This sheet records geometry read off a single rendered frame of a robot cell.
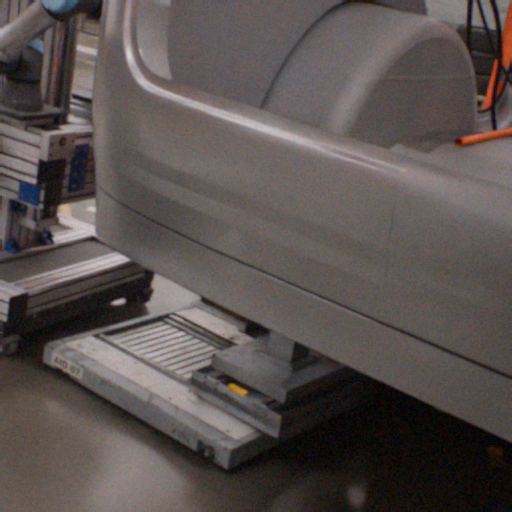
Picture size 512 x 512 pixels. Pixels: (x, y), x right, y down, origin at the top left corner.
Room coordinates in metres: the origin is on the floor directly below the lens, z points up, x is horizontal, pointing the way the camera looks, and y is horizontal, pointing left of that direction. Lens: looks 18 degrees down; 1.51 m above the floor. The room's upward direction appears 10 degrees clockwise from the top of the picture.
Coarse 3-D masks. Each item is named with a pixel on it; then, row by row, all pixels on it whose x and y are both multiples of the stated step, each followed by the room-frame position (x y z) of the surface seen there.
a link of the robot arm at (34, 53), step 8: (24, 48) 3.22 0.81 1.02; (32, 48) 3.24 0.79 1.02; (40, 48) 3.26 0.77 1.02; (24, 56) 3.21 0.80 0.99; (32, 56) 3.24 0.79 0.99; (40, 56) 3.27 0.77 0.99; (24, 64) 3.21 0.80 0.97; (32, 64) 3.24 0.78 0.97; (40, 64) 3.27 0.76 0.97; (16, 72) 3.21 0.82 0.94; (24, 72) 3.23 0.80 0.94; (32, 72) 3.24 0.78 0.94; (40, 72) 3.28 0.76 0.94
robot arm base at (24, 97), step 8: (8, 80) 3.24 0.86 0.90; (16, 80) 3.23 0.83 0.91; (24, 80) 3.23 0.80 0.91; (32, 80) 3.25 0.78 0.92; (40, 80) 3.28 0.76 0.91; (8, 88) 3.23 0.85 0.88; (16, 88) 3.23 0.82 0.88; (24, 88) 3.23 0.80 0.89; (32, 88) 3.25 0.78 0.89; (40, 88) 3.28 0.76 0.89; (0, 96) 3.24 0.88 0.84; (8, 96) 3.22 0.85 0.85; (16, 96) 3.22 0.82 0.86; (24, 96) 3.23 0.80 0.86; (32, 96) 3.24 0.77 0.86; (40, 96) 3.27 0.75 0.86; (0, 104) 3.23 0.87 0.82; (8, 104) 3.21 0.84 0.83; (16, 104) 3.21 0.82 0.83; (24, 104) 3.22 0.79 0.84; (32, 104) 3.23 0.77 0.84; (40, 104) 3.26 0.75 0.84
